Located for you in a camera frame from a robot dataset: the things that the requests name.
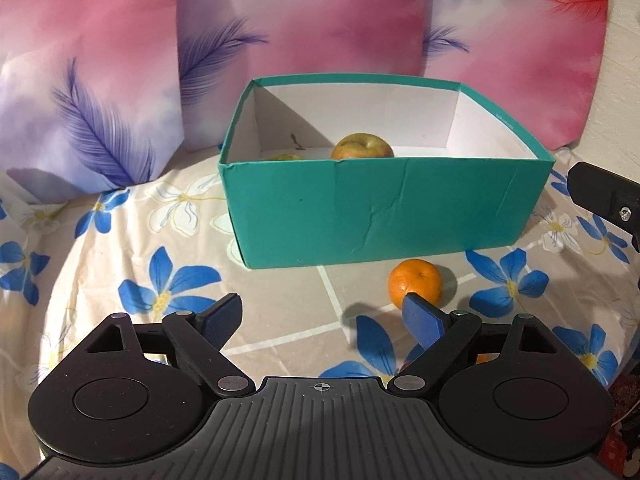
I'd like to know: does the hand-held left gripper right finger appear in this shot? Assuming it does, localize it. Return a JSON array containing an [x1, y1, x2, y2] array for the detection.
[[387, 291, 556, 396]]

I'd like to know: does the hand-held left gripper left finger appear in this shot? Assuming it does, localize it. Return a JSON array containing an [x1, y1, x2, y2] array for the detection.
[[82, 292, 256, 397]]

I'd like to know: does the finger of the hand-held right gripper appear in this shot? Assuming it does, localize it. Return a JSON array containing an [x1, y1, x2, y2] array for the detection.
[[569, 161, 640, 256]]

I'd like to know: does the orange mandarin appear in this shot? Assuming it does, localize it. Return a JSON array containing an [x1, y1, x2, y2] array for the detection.
[[388, 258, 443, 310]]

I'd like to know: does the teal cardboard box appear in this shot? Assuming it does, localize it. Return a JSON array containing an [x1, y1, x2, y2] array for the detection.
[[218, 74, 557, 270]]

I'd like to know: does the yellowish apple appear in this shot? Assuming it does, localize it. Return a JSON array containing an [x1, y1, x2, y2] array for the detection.
[[330, 132, 395, 160]]

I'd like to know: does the blue floral tablecloth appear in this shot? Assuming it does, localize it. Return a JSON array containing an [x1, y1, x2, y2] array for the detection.
[[0, 145, 640, 480]]

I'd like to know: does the pink feather backdrop panel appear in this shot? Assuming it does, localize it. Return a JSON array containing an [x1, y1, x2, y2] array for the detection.
[[422, 0, 612, 152], [0, 0, 185, 206], [175, 0, 432, 155]]

